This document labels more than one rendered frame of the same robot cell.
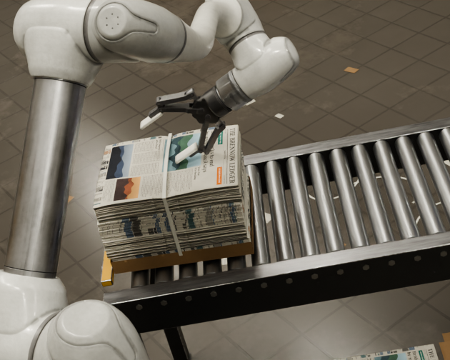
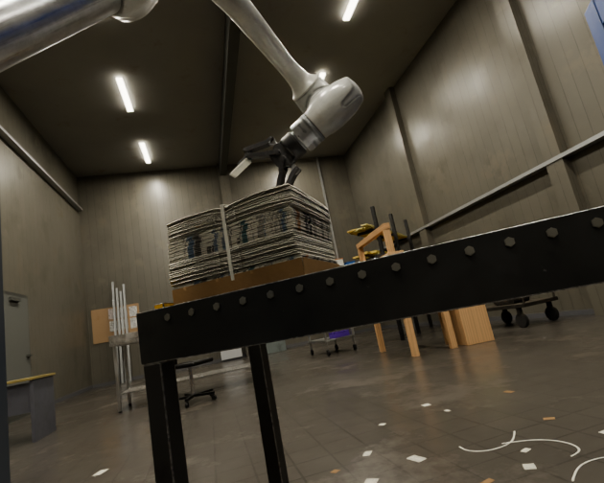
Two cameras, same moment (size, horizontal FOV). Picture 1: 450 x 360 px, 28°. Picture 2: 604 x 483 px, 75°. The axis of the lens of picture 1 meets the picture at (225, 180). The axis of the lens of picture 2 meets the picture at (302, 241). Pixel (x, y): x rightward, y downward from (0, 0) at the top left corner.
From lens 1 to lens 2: 186 cm
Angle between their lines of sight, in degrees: 48
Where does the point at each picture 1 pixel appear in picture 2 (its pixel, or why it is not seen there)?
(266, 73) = (326, 95)
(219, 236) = (269, 251)
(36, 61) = not seen: outside the picture
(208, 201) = (261, 209)
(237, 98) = (303, 125)
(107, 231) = (174, 253)
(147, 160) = not seen: hidden behind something
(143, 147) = not seen: hidden behind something
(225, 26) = (302, 82)
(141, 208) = (203, 221)
